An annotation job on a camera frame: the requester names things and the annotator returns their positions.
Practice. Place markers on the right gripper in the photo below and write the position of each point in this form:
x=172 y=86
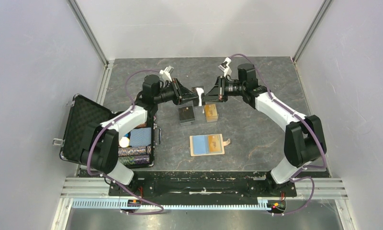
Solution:
x=218 y=93

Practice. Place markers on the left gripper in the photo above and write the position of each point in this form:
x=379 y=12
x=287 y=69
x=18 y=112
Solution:
x=185 y=94

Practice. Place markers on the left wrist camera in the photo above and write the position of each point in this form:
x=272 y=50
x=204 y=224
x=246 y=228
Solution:
x=166 y=73

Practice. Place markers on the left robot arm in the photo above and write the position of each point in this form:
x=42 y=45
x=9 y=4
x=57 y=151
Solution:
x=143 y=107

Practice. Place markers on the beige leather card holder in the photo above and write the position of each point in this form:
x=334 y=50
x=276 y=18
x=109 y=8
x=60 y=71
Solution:
x=199 y=145

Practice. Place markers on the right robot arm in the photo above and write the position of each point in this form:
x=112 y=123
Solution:
x=304 y=140

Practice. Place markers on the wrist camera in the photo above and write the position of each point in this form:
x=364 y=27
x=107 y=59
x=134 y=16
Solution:
x=166 y=73
x=225 y=68

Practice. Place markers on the white cable duct strip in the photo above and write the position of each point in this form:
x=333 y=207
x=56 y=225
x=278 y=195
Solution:
x=134 y=204

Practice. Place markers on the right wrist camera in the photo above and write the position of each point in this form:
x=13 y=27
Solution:
x=225 y=68

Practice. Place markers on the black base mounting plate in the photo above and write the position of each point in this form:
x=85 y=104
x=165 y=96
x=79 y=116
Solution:
x=245 y=185

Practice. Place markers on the black credit card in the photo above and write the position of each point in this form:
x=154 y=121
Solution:
x=199 y=91

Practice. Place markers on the black foam-lined case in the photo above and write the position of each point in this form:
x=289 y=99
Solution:
x=80 y=140

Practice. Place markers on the clear acrylic card stand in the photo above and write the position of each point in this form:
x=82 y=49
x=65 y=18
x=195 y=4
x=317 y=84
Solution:
x=199 y=115

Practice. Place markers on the orange credit card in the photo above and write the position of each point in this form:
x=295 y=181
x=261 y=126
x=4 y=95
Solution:
x=215 y=143

